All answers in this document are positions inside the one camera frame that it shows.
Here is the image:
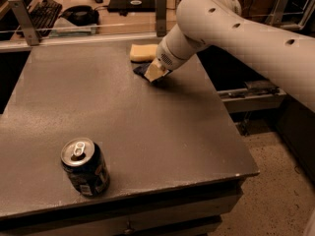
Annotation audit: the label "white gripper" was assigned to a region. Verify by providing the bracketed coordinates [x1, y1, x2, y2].
[145, 25, 209, 83]

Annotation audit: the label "dark blue rxbar wrapper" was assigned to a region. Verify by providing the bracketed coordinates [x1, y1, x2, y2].
[133, 63, 170, 84]

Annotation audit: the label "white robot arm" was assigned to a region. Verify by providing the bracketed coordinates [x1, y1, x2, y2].
[145, 0, 315, 111]

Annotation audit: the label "yellow sponge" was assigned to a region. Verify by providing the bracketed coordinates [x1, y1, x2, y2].
[129, 44, 158, 62]

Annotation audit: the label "black laptop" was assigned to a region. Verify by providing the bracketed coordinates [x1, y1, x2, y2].
[107, 0, 156, 12]

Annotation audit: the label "black headphones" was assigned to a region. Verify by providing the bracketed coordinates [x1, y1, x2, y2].
[61, 5, 99, 27]

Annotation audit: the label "dark soda can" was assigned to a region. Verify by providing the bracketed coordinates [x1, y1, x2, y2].
[60, 138, 109, 197]

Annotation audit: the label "black keyboard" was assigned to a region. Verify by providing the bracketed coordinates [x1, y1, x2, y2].
[29, 0, 62, 36]

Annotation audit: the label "middle metal bracket post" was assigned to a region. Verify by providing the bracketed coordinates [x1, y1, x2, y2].
[156, 0, 167, 37]

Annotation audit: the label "metal bracket post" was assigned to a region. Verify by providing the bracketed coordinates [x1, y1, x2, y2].
[269, 0, 291, 30]
[9, 0, 40, 46]
[156, 0, 167, 37]

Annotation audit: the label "right metal bracket post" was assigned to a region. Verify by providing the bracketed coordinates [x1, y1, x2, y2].
[269, 0, 291, 30]

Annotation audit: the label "grey drawer with handle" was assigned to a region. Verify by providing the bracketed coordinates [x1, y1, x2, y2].
[0, 187, 242, 236]

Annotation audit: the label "left metal bracket post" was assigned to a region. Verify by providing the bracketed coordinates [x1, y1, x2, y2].
[9, 0, 40, 46]

